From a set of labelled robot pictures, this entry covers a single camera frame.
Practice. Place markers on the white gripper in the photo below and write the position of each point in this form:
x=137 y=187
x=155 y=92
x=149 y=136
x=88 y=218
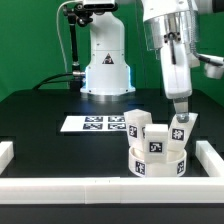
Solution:
x=176 y=62

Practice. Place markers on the white round stool seat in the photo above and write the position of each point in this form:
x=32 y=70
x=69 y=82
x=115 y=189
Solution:
x=175 y=166

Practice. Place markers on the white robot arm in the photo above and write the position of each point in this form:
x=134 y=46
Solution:
x=170 y=28

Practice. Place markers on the white U-shaped fence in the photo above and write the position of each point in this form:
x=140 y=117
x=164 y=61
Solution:
x=208 y=189

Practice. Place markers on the white marker sheet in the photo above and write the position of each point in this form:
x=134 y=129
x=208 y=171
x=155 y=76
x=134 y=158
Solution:
x=99 y=123

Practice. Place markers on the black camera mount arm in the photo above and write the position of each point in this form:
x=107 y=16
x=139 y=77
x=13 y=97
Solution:
x=76 y=16

